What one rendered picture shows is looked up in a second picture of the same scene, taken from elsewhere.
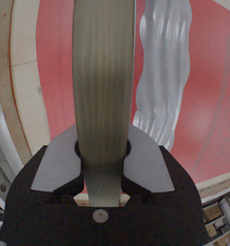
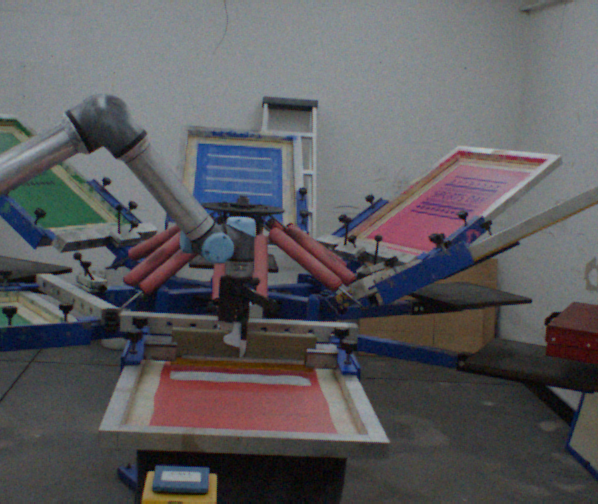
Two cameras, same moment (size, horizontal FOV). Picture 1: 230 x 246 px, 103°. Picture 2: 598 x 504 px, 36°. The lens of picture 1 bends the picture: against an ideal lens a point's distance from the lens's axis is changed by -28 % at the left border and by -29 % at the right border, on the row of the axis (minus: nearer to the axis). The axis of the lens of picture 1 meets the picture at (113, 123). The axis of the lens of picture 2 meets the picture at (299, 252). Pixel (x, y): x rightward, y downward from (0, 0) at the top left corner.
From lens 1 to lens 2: 2.44 m
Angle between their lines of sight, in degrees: 88
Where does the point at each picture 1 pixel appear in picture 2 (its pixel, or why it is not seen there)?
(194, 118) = (237, 386)
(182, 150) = (210, 384)
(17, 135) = not seen: hidden behind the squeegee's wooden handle
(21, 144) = not seen: hidden behind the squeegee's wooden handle
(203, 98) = (251, 387)
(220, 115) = (240, 394)
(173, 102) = (247, 378)
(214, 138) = (219, 394)
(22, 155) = not seen: hidden behind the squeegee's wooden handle
